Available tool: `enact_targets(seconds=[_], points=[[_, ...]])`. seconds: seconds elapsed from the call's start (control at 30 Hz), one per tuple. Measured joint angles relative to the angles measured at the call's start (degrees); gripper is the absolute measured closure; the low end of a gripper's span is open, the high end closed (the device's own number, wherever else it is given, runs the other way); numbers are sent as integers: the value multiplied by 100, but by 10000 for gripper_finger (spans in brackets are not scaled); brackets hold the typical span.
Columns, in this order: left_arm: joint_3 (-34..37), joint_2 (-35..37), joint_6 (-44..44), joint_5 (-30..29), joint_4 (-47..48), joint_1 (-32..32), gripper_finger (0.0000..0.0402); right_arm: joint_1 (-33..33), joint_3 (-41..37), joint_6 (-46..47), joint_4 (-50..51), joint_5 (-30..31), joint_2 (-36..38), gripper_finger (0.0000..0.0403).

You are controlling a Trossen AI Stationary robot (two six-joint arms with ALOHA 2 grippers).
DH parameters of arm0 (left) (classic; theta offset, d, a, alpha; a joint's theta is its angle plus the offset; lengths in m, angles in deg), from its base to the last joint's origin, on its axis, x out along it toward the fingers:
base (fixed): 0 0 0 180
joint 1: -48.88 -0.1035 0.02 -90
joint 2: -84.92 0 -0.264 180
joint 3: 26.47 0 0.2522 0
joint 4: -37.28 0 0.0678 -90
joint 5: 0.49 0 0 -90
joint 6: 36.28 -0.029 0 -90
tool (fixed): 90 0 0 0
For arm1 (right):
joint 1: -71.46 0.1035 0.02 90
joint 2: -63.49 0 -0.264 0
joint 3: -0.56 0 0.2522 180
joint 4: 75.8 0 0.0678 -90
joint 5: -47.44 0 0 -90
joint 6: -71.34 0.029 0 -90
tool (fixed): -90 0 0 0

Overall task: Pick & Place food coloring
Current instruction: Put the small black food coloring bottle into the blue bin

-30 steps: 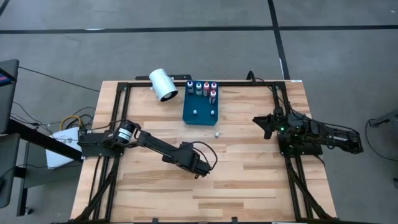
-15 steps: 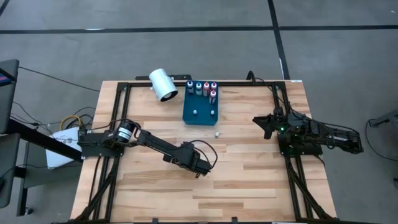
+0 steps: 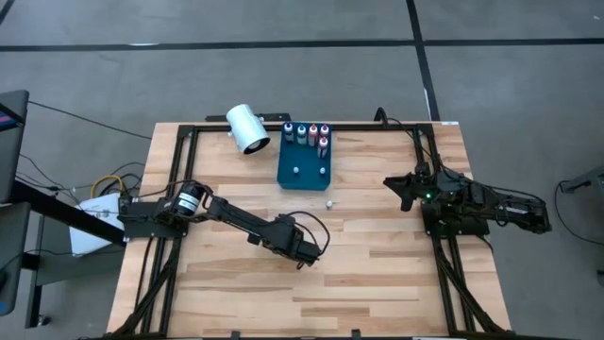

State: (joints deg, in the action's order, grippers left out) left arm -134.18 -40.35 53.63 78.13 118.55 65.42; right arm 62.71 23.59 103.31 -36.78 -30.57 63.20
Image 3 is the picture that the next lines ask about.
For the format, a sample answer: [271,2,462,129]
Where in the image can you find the white box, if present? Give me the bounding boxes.
[69,192,127,257]

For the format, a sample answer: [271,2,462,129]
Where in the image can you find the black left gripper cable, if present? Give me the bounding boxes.
[282,210,331,271]

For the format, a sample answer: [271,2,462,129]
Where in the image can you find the dark desk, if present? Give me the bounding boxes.
[0,178,126,330]

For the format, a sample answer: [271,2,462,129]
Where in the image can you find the dark monitor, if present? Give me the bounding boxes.
[0,89,30,205]

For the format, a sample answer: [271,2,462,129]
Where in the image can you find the grey chair base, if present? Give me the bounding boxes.
[559,164,604,195]

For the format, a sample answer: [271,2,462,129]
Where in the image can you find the blue plastic bin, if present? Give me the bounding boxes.
[276,122,333,192]

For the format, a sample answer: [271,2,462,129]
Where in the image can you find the black floor cable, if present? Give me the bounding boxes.
[26,100,153,142]

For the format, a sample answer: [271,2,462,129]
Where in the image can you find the yellow cable loop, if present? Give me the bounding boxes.
[89,174,126,199]

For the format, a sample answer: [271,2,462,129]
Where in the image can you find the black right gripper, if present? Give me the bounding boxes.
[382,172,457,213]

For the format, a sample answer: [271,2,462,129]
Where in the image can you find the white cylindrical cup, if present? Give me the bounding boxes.
[225,103,272,156]

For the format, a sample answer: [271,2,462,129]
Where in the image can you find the black aluminium table frame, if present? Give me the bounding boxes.
[106,121,515,340]

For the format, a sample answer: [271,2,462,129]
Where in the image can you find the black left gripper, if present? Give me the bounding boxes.
[269,214,323,266]

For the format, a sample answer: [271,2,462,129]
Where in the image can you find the black mounting plate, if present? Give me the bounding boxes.
[205,111,293,123]

